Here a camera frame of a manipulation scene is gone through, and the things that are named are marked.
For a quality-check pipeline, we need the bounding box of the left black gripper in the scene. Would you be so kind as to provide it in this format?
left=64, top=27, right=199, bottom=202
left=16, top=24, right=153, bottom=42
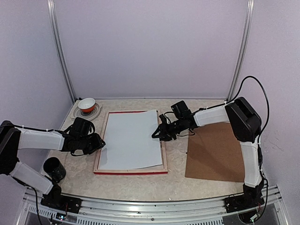
left=78, top=133, right=105, bottom=155

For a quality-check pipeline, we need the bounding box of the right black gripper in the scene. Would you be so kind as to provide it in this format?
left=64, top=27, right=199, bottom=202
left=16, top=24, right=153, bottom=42
left=151, top=118, right=185, bottom=141

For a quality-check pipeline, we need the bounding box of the cat and books photo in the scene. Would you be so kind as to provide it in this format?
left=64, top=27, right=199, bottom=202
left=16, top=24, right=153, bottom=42
left=98, top=110, right=163, bottom=170

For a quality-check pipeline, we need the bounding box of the wooden red picture frame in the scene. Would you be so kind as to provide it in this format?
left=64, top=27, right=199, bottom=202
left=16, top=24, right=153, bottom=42
left=93, top=109, right=168, bottom=175

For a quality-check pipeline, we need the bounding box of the brown cardboard backing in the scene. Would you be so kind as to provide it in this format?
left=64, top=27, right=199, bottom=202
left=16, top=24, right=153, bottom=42
left=185, top=122, right=245, bottom=182

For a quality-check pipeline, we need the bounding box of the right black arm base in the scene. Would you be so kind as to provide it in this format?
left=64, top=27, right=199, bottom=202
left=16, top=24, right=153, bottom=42
left=224, top=181, right=265, bottom=213

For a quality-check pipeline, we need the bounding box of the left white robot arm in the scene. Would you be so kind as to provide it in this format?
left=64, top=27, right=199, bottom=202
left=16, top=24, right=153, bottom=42
left=0, top=118, right=105, bottom=209

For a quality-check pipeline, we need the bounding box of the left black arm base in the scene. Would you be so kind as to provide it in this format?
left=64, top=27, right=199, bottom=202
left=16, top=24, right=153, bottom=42
left=41, top=183, right=82, bottom=214

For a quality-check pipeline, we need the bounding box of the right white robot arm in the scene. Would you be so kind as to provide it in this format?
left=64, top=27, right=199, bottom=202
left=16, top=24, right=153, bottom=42
left=151, top=97, right=263, bottom=188

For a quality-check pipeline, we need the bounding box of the grey round plate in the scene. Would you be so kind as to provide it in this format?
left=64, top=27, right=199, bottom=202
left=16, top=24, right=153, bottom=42
left=70, top=103, right=103, bottom=121

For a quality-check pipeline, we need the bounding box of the orange white bowl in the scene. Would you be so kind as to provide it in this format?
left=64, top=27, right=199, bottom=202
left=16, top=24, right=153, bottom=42
left=78, top=98, right=96, bottom=113

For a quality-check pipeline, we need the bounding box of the black cylindrical cup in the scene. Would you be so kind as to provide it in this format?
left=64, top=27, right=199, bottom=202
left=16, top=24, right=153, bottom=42
left=43, top=157, right=66, bottom=183

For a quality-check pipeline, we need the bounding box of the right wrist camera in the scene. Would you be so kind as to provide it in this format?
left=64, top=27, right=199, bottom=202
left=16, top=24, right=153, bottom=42
left=159, top=100, right=192, bottom=123

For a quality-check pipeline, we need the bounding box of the aluminium front rail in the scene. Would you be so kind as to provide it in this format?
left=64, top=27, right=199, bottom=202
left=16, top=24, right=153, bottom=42
left=14, top=186, right=291, bottom=225

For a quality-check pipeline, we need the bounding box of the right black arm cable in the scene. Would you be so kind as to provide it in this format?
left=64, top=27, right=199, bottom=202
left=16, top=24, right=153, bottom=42
left=235, top=75, right=270, bottom=136

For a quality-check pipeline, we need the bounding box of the right aluminium post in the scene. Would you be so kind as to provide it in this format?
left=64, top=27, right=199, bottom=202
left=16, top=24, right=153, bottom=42
left=226, top=0, right=255, bottom=101

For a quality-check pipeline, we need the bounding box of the aluminium post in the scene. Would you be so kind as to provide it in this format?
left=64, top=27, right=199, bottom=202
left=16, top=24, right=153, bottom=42
left=226, top=0, right=255, bottom=101
left=47, top=0, right=77, bottom=104

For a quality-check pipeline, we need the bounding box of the left aluminium post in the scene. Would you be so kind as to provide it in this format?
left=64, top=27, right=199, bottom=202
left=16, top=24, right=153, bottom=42
left=47, top=0, right=77, bottom=104

